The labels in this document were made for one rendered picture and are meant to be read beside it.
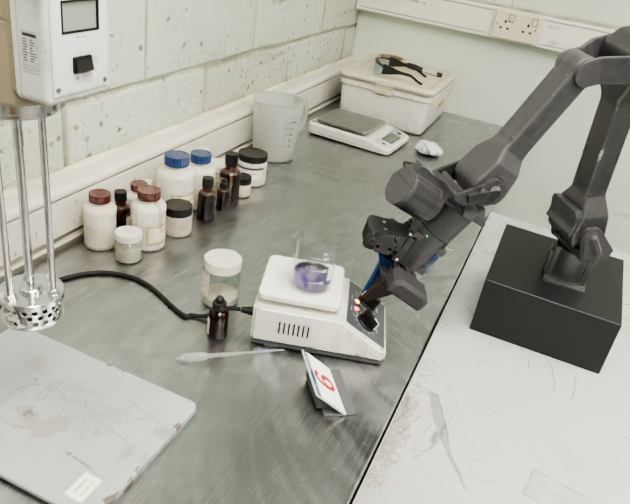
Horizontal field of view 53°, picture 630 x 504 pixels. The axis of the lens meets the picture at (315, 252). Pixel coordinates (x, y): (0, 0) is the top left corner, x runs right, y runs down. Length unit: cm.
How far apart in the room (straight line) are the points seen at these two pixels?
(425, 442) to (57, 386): 47
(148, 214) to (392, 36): 146
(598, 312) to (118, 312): 73
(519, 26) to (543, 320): 133
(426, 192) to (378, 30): 157
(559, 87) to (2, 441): 79
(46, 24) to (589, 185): 74
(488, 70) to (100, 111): 145
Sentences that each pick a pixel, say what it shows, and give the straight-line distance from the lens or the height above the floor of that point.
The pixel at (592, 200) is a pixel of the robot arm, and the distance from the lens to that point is 101.
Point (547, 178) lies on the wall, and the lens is 237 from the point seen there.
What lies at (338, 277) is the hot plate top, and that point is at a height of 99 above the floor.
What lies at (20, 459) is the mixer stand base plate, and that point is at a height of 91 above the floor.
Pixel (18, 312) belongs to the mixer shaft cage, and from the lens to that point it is 73.
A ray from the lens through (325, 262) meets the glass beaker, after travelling 88.
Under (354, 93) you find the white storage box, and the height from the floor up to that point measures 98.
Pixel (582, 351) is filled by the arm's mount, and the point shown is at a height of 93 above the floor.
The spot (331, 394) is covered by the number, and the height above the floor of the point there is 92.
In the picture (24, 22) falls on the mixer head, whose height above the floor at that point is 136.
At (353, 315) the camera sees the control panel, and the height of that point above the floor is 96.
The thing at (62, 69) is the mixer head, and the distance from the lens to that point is 57.
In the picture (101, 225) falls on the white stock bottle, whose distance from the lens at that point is 113.
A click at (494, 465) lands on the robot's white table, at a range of 86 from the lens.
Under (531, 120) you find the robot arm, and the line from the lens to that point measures 88.
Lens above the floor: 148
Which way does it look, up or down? 29 degrees down
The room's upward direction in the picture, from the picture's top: 9 degrees clockwise
